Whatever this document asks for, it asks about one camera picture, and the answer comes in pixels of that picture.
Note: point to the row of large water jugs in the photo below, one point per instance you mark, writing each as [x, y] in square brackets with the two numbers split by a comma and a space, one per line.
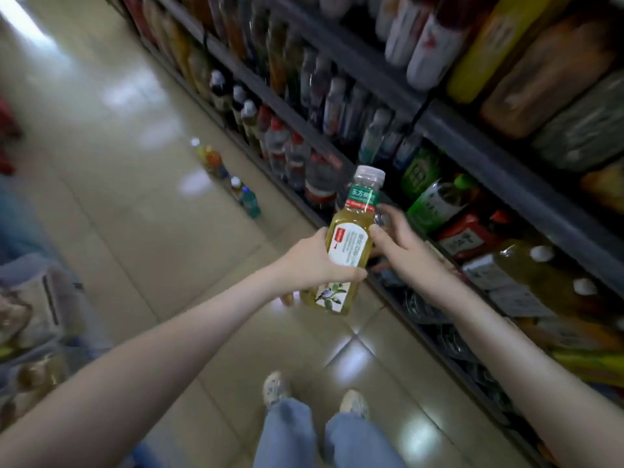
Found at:
[317, 175]

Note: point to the butterfly label tea bottle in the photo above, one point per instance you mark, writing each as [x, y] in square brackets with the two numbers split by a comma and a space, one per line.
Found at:
[349, 243]

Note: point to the person's right forearm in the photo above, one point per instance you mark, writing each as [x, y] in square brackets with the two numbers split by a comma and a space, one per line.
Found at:
[536, 365]

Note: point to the person's right hand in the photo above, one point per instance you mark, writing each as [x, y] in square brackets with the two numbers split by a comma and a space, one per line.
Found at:
[414, 258]

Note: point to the person's left forearm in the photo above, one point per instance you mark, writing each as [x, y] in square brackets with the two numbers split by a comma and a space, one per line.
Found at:
[117, 385]

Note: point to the person's blue jeans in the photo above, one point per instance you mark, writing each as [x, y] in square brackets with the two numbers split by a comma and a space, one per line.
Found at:
[292, 438]

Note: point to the amber tea bottle white cap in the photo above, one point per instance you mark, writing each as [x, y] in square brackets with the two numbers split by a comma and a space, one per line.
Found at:
[235, 187]

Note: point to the dark grey store shelving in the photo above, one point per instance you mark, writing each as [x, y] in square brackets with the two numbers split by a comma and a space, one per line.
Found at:
[458, 136]

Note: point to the teal bottle blue cap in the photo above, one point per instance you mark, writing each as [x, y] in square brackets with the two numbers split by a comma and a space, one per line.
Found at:
[250, 202]

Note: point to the row of dark beverage bottles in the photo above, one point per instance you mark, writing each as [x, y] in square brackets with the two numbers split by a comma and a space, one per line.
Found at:
[292, 83]

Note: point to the orange bottle yellow cap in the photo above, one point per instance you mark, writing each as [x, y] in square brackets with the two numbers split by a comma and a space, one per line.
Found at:
[214, 163]

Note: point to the person's left hand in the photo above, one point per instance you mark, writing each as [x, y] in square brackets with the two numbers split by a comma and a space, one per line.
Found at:
[307, 263]

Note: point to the person's white left shoe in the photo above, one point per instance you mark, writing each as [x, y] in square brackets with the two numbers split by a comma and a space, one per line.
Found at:
[276, 389]

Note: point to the person's white right shoe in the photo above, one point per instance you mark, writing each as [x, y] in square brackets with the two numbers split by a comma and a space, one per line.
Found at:
[353, 402]

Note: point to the person's white shoe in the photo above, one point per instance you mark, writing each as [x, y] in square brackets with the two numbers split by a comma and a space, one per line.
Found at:
[276, 389]
[353, 402]

